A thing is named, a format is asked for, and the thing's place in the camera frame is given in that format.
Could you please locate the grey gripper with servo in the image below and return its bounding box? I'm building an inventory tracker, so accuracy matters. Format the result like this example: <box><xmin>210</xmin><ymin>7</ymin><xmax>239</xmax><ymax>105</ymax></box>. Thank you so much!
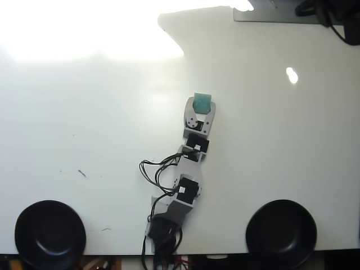
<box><xmin>182</xmin><ymin>96</ymin><xmax>218</xmax><ymax>140</ymax></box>

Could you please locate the blue foam cube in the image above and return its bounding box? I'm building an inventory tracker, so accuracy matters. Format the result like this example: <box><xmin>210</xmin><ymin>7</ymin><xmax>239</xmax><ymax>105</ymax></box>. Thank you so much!
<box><xmin>193</xmin><ymin>92</ymin><xmax>212</xmax><ymax>115</ymax></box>

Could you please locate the black round bowl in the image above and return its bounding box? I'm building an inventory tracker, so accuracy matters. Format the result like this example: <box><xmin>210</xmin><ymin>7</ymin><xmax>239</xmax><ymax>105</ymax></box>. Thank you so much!
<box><xmin>13</xmin><ymin>200</ymin><xmax>87</xmax><ymax>270</ymax></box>
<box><xmin>245</xmin><ymin>199</ymin><xmax>318</xmax><ymax>269</ymax></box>

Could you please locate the black base cable bundle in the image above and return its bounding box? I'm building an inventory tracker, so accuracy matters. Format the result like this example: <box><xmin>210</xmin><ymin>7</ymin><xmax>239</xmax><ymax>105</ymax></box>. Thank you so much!
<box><xmin>140</xmin><ymin>196</ymin><xmax>183</xmax><ymax>270</ymax></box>

